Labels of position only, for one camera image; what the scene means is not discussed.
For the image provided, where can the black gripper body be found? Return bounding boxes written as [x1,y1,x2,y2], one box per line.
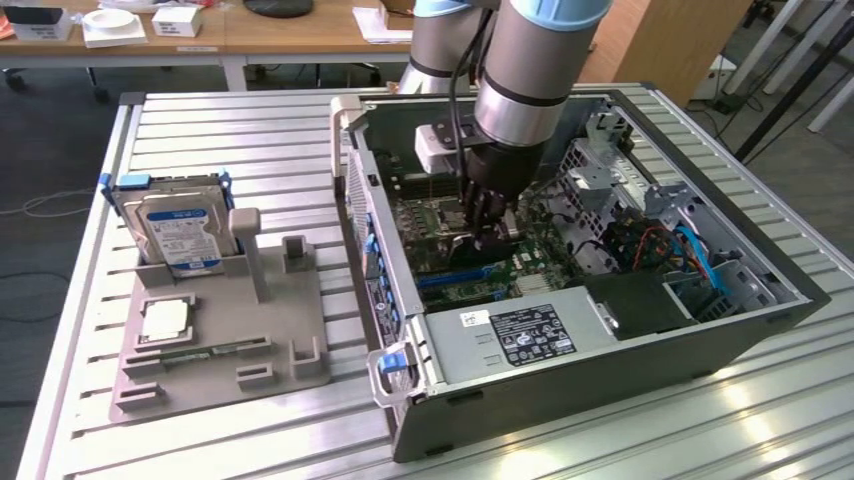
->
[457,141,547,200]

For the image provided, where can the CPU socket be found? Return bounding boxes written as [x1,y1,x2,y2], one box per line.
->
[425,194,481,236]

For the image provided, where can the green motherboard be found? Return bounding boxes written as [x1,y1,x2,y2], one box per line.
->
[372,149,581,314]

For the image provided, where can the blue expansion slot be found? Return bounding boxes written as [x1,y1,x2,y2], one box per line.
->
[416,265,505,291]

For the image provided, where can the grey power supply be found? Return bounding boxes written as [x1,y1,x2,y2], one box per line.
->
[421,285,619,386]

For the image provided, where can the black plastic shroud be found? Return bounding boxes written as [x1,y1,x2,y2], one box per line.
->
[584,272,700,342]

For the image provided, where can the white papers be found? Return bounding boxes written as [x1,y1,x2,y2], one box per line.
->
[350,5,416,45]

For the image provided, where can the wooden cabinet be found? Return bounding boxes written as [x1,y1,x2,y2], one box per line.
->
[576,0,755,109]

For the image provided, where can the black open PC case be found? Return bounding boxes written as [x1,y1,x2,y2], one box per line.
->
[329,87,832,464]

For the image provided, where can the wooden desk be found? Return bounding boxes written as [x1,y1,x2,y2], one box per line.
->
[0,0,418,91]

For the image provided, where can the grey parts rack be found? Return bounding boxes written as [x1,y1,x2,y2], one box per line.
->
[108,206,333,426]

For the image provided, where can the silver hard disk blue label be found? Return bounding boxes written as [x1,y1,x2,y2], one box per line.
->
[134,193,226,279]

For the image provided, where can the black round object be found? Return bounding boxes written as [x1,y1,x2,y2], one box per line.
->
[241,0,314,19]

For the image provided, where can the black stand leg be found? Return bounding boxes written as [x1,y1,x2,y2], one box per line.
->
[732,0,854,164]

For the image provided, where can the white table leg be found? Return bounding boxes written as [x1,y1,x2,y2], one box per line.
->
[804,73,854,134]

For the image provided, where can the silver CPU chip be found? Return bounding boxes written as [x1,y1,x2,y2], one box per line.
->
[141,301,193,342]

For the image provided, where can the blue disk caddy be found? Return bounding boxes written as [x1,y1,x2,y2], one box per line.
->
[98,168,236,264]

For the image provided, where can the small white box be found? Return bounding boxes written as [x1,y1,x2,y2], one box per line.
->
[149,5,205,39]

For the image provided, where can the white box black lid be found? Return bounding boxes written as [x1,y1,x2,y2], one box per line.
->
[10,5,76,42]

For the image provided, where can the white camera box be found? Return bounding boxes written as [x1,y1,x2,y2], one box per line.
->
[412,123,469,175]

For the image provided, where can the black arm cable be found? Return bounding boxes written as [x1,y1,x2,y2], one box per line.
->
[444,7,499,184]

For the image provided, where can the red internal wire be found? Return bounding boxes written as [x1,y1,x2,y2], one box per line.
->
[629,227,668,274]

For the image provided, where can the blue SATA cable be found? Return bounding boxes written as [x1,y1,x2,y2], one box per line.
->
[671,224,729,294]

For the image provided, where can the white floor cable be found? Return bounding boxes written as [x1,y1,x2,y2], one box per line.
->
[0,185,98,217]

